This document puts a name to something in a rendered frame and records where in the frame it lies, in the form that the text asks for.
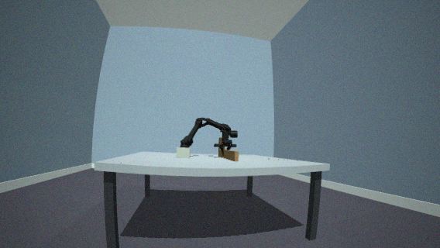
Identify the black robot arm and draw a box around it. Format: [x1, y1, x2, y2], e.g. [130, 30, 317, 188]
[180, 118, 238, 148]

